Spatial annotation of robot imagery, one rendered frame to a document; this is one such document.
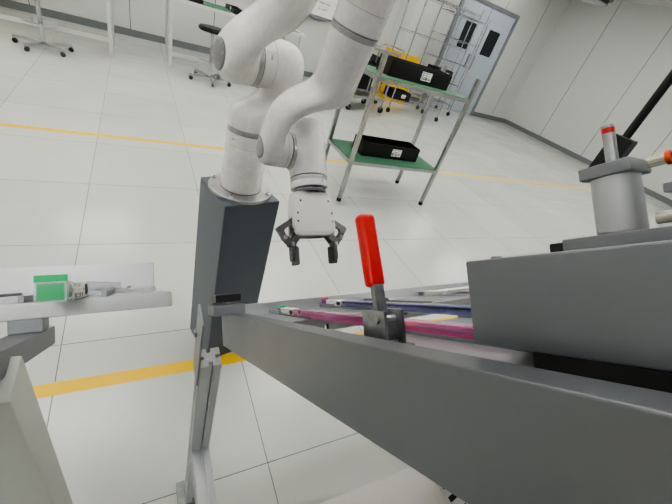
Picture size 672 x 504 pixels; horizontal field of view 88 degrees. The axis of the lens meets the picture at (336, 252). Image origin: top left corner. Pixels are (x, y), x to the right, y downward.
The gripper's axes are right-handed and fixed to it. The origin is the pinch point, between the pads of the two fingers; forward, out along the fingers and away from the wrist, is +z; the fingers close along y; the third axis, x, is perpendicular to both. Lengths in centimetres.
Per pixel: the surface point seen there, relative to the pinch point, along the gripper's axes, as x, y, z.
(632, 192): 62, 12, 1
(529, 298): 60, 17, 6
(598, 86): -289, -860, -375
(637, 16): -206, -860, -479
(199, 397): -5.9, 24.5, 25.8
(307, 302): 3.6, 4.0, 8.9
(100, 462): -57, 46, 52
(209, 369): -1.5, 23.0, 19.8
